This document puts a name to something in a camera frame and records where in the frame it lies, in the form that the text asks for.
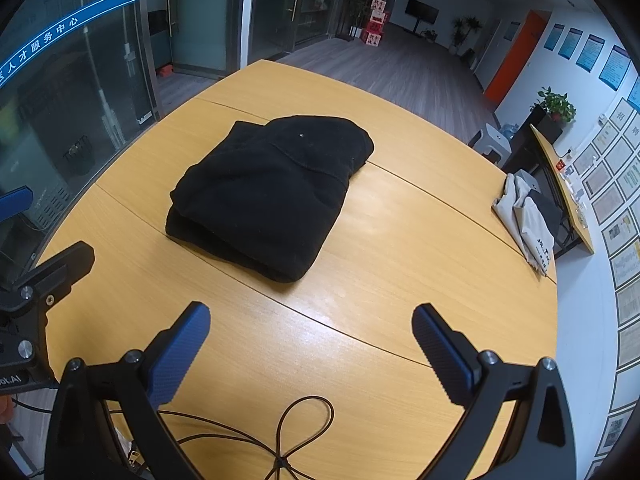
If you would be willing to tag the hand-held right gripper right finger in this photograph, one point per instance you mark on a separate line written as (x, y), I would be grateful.
(440, 355)

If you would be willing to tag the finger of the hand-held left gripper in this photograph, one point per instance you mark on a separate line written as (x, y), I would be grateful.
(55, 275)
(15, 202)

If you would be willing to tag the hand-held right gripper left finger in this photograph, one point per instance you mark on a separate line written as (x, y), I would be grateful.
(175, 360)

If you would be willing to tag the black fleece jacket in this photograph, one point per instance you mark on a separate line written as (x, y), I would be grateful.
(270, 195)

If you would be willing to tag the beige jacket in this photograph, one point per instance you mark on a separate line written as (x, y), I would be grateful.
(525, 220)

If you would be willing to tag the small red floor object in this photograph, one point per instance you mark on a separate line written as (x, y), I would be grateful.
(165, 70)

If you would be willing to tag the black cabinet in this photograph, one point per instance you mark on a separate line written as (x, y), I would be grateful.
(520, 152)

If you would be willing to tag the white stool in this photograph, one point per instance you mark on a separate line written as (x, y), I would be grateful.
(492, 137)

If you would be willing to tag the wooden side table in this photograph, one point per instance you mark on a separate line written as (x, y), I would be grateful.
(547, 147)

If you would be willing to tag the water bottle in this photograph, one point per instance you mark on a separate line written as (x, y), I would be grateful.
(510, 131)

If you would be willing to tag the green potted plant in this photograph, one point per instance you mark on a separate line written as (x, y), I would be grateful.
(557, 102)

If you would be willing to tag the orange door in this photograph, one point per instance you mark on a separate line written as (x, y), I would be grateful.
(515, 55)

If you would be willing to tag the tall potted plant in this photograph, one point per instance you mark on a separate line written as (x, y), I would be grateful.
(457, 35)
(473, 24)

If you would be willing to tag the stack of red boxes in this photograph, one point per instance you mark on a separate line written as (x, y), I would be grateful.
(375, 25)

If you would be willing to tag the row of blue posters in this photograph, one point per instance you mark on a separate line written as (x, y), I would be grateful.
(615, 67)

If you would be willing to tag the glass double door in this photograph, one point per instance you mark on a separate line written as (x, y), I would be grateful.
(295, 5)

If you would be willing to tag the black television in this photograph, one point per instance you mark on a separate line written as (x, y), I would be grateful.
(421, 8)

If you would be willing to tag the wall of framed certificates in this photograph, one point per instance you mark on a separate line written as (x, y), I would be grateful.
(620, 170)

